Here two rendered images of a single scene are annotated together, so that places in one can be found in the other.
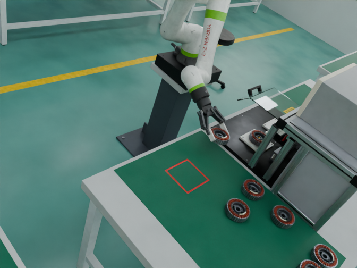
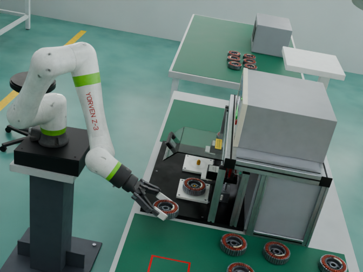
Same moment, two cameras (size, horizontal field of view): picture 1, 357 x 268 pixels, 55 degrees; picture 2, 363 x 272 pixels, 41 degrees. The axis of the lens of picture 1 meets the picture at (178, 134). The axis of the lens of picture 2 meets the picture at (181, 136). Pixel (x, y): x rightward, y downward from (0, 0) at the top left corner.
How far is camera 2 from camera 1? 0.63 m
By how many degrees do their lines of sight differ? 27
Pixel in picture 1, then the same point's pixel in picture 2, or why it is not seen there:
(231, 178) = (205, 246)
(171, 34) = (29, 120)
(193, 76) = (105, 160)
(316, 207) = (297, 224)
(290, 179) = (261, 212)
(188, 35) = (49, 111)
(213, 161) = (175, 239)
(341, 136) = (287, 147)
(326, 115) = (264, 134)
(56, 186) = not seen: outside the picture
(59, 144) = not seen: outside the picture
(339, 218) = not seen: hidden behind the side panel
